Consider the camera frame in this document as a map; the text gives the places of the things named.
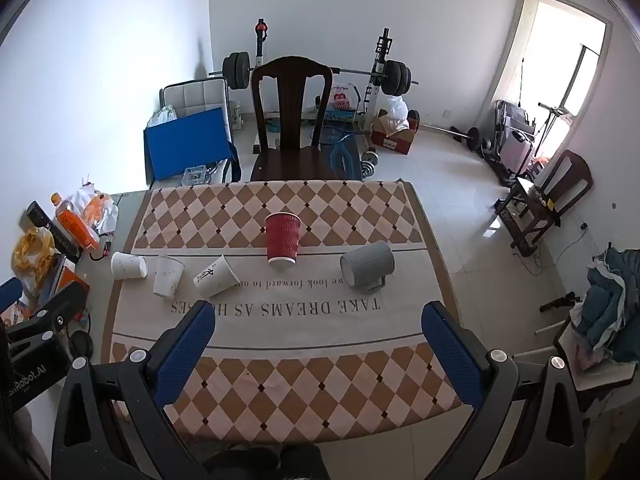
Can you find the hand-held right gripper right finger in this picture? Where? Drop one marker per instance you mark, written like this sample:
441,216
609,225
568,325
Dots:
452,357

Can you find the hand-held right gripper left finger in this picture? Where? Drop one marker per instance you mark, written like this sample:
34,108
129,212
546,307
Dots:
184,357

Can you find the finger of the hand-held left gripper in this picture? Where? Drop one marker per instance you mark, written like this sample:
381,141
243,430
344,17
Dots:
52,312
10,296

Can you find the red ribbed paper cup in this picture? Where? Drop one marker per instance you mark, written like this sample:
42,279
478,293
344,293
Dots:
282,237

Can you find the white speckled paper cup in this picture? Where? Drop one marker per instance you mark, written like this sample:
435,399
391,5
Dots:
127,266
167,275

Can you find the white cup with black print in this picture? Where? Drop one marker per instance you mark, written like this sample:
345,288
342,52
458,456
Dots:
217,276

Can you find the orange box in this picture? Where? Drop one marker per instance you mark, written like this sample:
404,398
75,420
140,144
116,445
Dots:
67,280

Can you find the small black round object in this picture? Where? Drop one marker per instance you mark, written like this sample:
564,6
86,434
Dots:
81,344

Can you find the yellow plastic bag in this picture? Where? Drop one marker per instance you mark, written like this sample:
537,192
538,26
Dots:
32,255

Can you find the long black box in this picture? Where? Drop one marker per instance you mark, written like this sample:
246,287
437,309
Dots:
52,232

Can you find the orange drink bottle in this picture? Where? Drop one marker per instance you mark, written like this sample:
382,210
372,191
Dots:
75,225

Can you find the orange and white snack bag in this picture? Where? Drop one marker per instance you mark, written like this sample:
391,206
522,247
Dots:
95,207

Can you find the black handheld tool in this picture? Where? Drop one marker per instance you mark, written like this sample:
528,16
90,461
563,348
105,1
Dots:
560,302

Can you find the brown checkered tablecloth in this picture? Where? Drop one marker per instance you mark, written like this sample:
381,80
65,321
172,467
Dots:
300,320

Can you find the grey ribbed mug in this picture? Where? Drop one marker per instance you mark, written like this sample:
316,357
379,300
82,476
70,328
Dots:
367,262

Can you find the white low table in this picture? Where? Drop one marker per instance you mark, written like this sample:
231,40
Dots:
585,375

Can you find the pile of clothes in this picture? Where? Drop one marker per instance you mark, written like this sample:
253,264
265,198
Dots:
612,305

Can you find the clear plastic container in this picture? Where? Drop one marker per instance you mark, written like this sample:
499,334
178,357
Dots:
196,176

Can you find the brown wooden chair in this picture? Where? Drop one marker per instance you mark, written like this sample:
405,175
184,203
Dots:
570,185

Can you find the blue board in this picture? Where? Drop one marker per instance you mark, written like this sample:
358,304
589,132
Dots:
187,145

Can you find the small metal dumbbell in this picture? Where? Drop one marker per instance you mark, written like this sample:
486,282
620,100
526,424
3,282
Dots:
370,160

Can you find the small barbell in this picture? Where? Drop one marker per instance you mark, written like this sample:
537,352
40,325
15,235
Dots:
470,137

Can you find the folded stroller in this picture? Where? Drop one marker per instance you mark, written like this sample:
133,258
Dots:
510,140

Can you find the crumpled white plastic bag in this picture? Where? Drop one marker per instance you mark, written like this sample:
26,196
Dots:
162,115

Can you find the red cardboard box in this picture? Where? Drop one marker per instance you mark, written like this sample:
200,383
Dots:
392,139

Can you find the blue patterned floor mat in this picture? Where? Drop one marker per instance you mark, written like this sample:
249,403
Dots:
342,152

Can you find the grey padded chair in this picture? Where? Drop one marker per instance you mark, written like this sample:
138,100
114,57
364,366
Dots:
195,96

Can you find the dark wooden chair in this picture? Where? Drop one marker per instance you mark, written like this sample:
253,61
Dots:
290,110

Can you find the white bag with red print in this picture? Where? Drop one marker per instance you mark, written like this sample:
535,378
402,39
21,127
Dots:
342,99

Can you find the white and black weight rack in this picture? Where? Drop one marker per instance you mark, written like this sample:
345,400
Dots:
381,80

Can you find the barbell with black plates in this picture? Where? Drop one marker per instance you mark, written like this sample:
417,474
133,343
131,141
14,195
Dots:
237,71

